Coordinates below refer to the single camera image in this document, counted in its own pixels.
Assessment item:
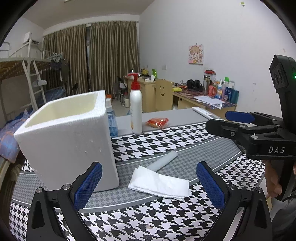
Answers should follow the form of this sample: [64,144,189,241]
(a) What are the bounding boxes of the white styrofoam box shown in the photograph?
[14,90,119,192]

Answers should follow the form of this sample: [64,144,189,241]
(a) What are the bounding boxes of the white tissue paper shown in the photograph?
[128,166,190,201]

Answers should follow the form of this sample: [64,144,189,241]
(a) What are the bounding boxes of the person right hand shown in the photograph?
[262,160,282,197]

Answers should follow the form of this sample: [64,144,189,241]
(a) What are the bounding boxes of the toiletry bottles group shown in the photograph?
[203,69,239,104]

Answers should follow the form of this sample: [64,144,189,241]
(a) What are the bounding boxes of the papers on desk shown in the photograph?
[193,95,225,109]

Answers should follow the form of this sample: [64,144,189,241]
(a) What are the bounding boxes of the white remote control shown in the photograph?
[192,106,222,120]

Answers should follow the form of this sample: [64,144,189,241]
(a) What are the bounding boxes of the black headphones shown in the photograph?
[187,79,203,92]

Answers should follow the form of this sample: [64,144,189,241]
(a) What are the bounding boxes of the wooden desk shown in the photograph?
[137,78,236,118]

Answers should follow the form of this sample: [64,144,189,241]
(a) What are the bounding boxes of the blue spray bottle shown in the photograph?
[106,98,118,138]

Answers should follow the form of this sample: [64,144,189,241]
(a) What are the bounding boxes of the anime girl poster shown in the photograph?
[188,44,204,65]

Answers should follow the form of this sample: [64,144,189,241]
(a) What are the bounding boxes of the blue plaid quilt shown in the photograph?
[0,109,34,163]

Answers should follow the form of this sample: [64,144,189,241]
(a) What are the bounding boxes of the red snack packet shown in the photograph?
[145,118,169,129]

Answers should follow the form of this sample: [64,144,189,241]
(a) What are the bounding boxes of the white pump lotion bottle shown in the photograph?
[128,73,142,135]

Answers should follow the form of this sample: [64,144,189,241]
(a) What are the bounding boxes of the black folding chair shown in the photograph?
[70,83,79,95]

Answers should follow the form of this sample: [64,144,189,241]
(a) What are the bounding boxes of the white metal bunk bed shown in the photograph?
[1,41,69,126]

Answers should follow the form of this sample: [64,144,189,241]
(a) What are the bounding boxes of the brown striped curtains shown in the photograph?
[43,21,140,95]

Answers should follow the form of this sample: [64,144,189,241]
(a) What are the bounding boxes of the white air conditioner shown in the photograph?
[23,32,40,45]

